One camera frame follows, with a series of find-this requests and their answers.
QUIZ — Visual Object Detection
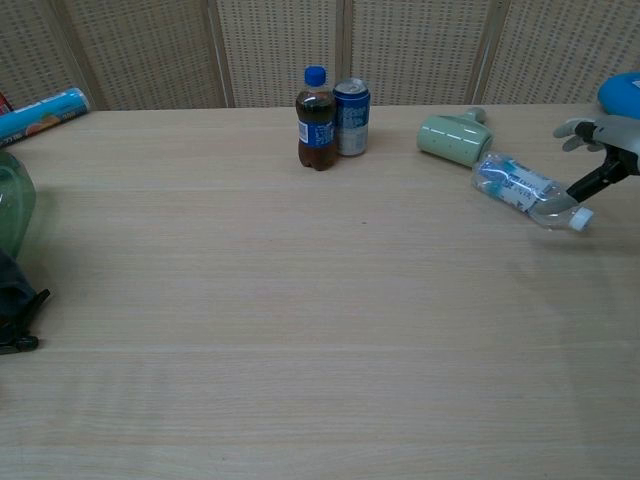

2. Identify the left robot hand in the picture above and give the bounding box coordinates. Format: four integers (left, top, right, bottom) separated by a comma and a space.
0, 248, 52, 356

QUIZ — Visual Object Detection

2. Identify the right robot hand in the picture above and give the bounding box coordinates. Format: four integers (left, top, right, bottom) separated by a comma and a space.
552, 115, 640, 203

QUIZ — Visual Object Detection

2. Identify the clear plastic water bottle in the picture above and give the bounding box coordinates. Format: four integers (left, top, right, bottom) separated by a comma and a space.
471, 151, 595, 233

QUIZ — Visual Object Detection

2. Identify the blue round disc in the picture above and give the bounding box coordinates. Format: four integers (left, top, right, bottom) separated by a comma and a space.
597, 72, 640, 119

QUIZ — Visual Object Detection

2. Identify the green transparent plastic container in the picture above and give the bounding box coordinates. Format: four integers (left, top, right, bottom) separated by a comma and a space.
0, 151, 38, 259

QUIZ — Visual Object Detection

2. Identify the pale green lint roller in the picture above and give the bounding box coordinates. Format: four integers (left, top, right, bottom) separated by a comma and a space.
416, 106, 496, 169

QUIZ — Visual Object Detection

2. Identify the blue chips tube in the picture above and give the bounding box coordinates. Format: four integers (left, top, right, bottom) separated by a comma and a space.
0, 87, 91, 146

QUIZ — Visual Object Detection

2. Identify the blue drink can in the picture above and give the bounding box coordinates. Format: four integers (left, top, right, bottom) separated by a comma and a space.
332, 77, 371, 158

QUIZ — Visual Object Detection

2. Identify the cola bottle blue cap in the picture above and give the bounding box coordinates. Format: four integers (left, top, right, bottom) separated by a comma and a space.
296, 65, 338, 172

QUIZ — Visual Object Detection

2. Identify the wooden folding screen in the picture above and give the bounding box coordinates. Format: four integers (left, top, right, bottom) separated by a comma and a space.
0, 0, 640, 111

